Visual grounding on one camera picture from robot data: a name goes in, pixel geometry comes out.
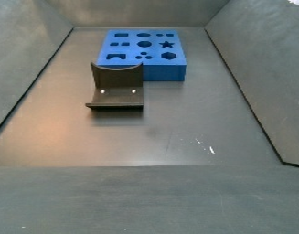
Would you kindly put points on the blue shape-sorter block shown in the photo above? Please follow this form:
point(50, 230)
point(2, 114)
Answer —
point(153, 47)

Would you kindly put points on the black curved holder stand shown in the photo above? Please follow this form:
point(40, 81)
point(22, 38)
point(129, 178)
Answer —
point(118, 87)

